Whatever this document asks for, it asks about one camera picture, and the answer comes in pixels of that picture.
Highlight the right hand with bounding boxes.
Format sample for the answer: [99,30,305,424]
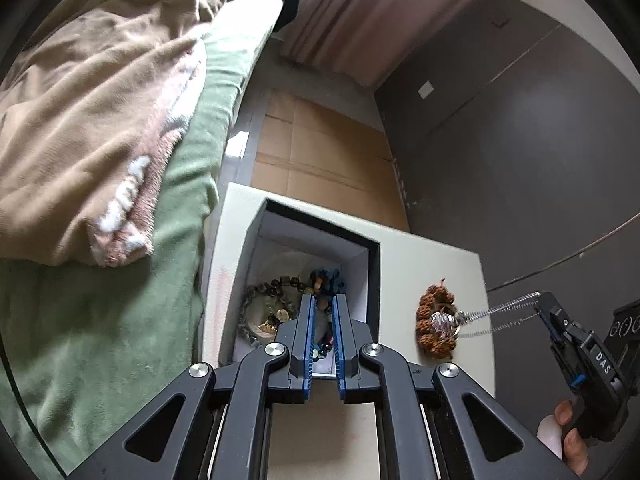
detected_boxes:
[537,400,589,477]

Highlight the pink curtain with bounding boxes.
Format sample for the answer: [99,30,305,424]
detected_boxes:
[281,0,471,88]

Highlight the white wall socket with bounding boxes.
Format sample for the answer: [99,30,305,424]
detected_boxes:
[418,80,434,100]

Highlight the dark stone bead bracelet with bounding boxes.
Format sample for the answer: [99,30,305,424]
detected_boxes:
[235,274,314,351]

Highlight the flattened cardboard sheet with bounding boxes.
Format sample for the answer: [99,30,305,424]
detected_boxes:
[250,90,409,231]

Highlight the beige fleece blanket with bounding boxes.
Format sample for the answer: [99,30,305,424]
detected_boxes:
[1,0,227,266]

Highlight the dark wardrobe doors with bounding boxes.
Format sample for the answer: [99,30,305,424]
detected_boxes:
[373,0,640,411]

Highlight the brown rudraksha bead bracelet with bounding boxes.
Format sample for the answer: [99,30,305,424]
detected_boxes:
[415,278,464,361]

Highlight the silver chain necklace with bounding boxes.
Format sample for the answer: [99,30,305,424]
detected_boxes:
[429,290,544,339]

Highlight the black jewelry box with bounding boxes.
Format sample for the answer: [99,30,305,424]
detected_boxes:
[212,198,380,379]

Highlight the black and green bead bracelet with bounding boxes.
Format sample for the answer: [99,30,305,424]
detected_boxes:
[311,294,338,361]

